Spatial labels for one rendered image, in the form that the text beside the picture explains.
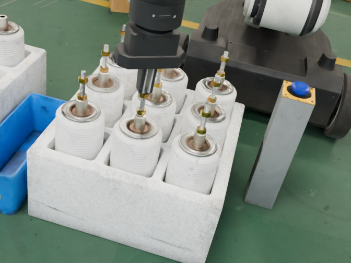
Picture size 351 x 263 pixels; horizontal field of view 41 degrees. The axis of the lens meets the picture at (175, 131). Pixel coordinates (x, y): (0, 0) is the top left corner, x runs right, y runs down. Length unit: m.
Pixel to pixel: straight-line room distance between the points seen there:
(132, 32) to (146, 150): 0.23
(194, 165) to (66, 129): 0.25
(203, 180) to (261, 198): 0.30
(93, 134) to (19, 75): 0.33
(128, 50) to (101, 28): 1.07
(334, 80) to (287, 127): 0.41
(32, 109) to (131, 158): 0.42
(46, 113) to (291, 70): 0.70
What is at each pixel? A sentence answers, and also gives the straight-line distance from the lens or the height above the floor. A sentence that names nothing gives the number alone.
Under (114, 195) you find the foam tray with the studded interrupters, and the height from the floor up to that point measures 0.13.
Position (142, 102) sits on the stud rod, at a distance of 0.86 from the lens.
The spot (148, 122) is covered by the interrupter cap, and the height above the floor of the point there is 0.25.
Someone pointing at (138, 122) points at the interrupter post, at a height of 0.27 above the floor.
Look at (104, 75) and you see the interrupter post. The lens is 0.99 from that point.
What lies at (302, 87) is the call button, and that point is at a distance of 1.01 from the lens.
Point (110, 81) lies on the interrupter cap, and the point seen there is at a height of 0.25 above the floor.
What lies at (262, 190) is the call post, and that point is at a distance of 1.14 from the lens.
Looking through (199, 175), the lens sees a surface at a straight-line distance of 0.87.
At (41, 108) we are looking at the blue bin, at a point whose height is 0.08.
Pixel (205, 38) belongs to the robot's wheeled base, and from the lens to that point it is 1.39.
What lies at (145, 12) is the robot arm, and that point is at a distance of 0.74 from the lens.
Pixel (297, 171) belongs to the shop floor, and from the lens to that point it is 1.33.
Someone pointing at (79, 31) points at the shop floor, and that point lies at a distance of 1.81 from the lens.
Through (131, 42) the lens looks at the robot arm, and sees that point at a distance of 0.77.
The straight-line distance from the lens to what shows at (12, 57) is 1.21.
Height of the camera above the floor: 0.78
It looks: 36 degrees down
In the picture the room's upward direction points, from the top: 12 degrees clockwise
